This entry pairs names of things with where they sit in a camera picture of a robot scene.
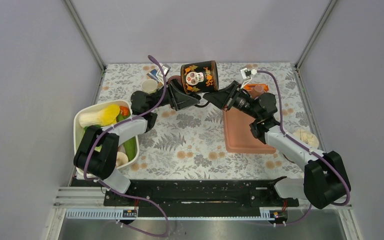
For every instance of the white vegetable basin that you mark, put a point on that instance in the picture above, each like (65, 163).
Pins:
(78, 130)

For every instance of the yellow sponge blue label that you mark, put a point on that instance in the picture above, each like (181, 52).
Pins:
(154, 74)

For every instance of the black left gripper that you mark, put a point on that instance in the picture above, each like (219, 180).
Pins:
(178, 97)

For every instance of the pink patterned mug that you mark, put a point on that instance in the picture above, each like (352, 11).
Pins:
(175, 79)

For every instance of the salmon pink plastic tray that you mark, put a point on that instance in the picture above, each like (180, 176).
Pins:
(238, 136)

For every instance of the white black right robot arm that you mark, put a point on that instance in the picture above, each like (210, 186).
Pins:
(325, 180)

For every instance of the orange box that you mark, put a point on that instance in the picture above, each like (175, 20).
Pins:
(249, 87)

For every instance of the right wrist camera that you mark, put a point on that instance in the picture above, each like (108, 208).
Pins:
(247, 75)

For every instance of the yellow white cabbage toy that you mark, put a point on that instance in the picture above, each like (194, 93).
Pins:
(103, 116)

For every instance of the white mushroom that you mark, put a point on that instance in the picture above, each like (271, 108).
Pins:
(121, 159)

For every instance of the yellow green faceted mug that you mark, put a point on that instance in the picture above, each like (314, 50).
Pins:
(149, 86)

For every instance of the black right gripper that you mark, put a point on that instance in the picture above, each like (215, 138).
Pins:
(223, 98)

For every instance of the small brown pink cup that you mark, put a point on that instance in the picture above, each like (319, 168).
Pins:
(257, 91)

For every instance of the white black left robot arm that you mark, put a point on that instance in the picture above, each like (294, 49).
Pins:
(97, 151)

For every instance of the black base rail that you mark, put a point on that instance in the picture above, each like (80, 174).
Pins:
(246, 193)

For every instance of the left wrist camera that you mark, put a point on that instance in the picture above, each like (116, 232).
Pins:
(165, 68)

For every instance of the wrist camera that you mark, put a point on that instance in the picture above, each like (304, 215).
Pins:
(247, 75)
(165, 68)

